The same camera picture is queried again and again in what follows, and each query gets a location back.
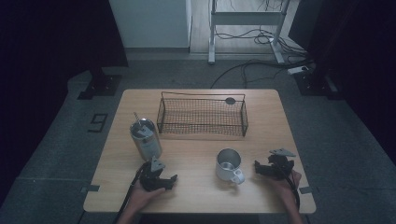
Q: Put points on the person's right hand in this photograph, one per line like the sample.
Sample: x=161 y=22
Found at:
x=288 y=188

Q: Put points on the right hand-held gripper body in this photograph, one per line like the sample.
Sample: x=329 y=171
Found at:
x=281 y=165

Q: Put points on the white metal desk frame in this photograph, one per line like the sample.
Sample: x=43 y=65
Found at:
x=246 y=18

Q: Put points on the dark curtain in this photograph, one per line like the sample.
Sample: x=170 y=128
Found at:
x=358 y=46
x=46 y=46

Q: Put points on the white power strip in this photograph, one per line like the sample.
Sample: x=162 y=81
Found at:
x=297 y=69

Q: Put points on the grey tape piece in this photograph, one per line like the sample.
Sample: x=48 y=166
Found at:
x=305 y=189
x=91 y=188

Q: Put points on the person's left hand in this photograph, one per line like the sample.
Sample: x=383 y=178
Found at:
x=140 y=197

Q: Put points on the white cabinet panel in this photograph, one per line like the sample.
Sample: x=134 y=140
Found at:
x=152 y=21

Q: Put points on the silver metal mug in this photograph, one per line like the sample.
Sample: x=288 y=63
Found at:
x=229 y=169

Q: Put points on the dark round disc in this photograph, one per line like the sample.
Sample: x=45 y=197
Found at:
x=230 y=100

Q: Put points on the black stand base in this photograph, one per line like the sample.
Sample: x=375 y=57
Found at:
x=101 y=85
x=314 y=84

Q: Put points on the steel tumbler with straw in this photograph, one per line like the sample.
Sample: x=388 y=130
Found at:
x=146 y=141

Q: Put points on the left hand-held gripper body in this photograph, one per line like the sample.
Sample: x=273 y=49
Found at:
x=148 y=177

